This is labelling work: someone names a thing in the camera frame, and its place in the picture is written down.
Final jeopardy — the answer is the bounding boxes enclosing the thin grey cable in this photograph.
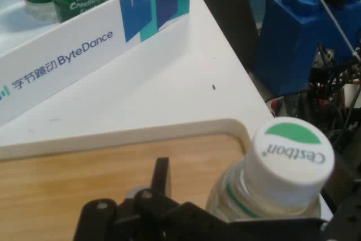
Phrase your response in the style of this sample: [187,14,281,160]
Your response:
[307,0,361,63]

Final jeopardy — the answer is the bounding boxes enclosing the tangle of wires and electronics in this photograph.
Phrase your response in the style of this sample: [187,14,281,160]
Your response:
[307,42,361,151]

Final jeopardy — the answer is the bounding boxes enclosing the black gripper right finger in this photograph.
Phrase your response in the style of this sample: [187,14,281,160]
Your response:
[320,192,361,241]

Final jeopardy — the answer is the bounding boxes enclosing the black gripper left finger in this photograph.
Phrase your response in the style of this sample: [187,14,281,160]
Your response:
[73,157,226,241]

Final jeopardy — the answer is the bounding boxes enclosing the white ByteDance printed box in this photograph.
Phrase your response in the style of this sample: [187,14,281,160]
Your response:
[0,0,191,128]

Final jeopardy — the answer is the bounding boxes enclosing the dark blue studded block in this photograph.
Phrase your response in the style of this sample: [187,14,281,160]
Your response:
[255,0,361,97]

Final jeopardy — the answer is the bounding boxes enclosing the wooden tray with white rim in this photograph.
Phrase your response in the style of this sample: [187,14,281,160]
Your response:
[0,118,252,241]

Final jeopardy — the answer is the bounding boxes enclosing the Cestbon water bottle white cap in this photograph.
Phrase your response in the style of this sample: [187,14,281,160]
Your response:
[204,116,336,224]

